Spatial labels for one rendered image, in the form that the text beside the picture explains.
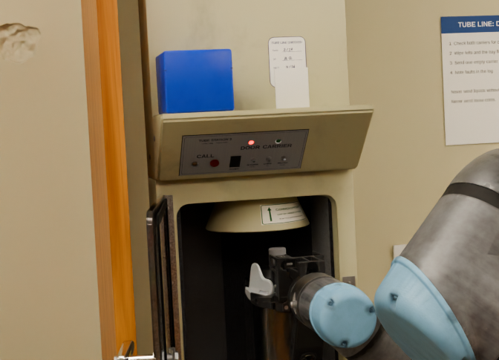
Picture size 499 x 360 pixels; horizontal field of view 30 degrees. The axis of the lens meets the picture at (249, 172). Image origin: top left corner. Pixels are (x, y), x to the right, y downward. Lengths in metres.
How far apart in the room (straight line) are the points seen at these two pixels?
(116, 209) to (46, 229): 0.54
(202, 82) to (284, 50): 0.19
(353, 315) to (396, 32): 0.97
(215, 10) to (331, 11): 0.19
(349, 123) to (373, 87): 0.58
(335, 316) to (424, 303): 0.36
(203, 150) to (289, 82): 0.16
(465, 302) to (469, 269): 0.03
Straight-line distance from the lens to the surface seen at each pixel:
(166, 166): 1.40
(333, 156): 1.46
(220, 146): 1.38
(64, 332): 1.91
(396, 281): 0.83
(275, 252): 1.48
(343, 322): 1.16
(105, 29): 1.36
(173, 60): 1.34
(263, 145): 1.40
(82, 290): 1.89
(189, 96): 1.34
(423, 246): 0.84
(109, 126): 1.35
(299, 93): 1.40
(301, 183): 1.49
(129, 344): 1.26
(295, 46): 1.49
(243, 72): 1.47
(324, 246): 1.57
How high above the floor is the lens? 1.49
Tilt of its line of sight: 3 degrees down
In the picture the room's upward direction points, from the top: 3 degrees counter-clockwise
